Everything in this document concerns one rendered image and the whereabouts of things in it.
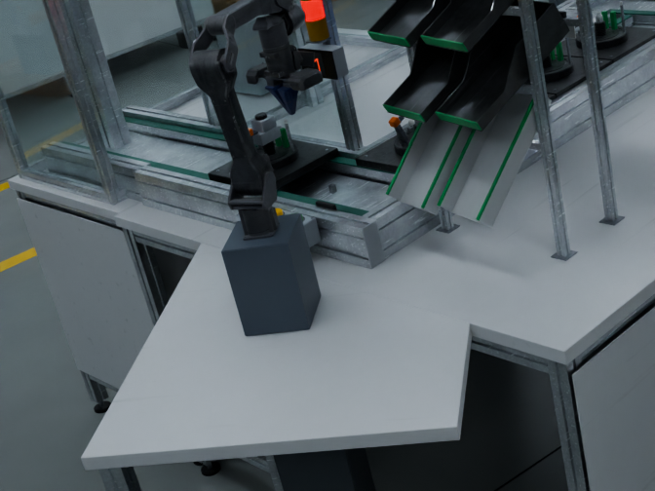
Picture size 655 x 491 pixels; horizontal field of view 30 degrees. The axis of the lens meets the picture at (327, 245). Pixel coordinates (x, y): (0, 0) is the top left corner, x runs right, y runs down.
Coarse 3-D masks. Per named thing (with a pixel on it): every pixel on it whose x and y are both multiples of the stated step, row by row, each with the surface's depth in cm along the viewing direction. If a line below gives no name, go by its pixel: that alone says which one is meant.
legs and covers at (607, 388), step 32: (160, 256) 341; (192, 256) 309; (160, 288) 337; (640, 320) 236; (512, 352) 235; (608, 352) 231; (640, 352) 238; (576, 384) 225; (608, 384) 233; (640, 384) 240; (576, 416) 229; (608, 416) 235; (640, 416) 243; (576, 448) 232; (608, 448) 237; (640, 448) 245; (576, 480) 237; (608, 480) 239; (640, 480) 247
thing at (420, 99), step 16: (416, 48) 256; (432, 48) 258; (416, 64) 257; (432, 64) 259; (448, 64) 255; (464, 64) 248; (416, 80) 258; (432, 80) 255; (448, 80) 247; (400, 96) 257; (416, 96) 254; (432, 96) 251; (400, 112) 252; (416, 112) 250; (432, 112) 247
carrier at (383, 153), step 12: (408, 132) 299; (384, 144) 302; (396, 144) 294; (360, 156) 298; (372, 156) 296; (384, 156) 295; (396, 156) 293; (372, 168) 294; (384, 168) 291; (396, 168) 288
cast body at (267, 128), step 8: (264, 112) 304; (256, 120) 303; (264, 120) 302; (272, 120) 304; (256, 128) 304; (264, 128) 302; (272, 128) 304; (280, 128) 308; (256, 136) 303; (264, 136) 303; (272, 136) 305; (280, 136) 306; (256, 144) 305; (264, 144) 303
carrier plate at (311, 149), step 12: (300, 144) 314; (312, 144) 313; (300, 156) 307; (312, 156) 305; (324, 156) 304; (228, 168) 311; (288, 168) 302; (300, 168) 300; (312, 168) 302; (216, 180) 309; (228, 180) 305; (276, 180) 296; (288, 180) 298
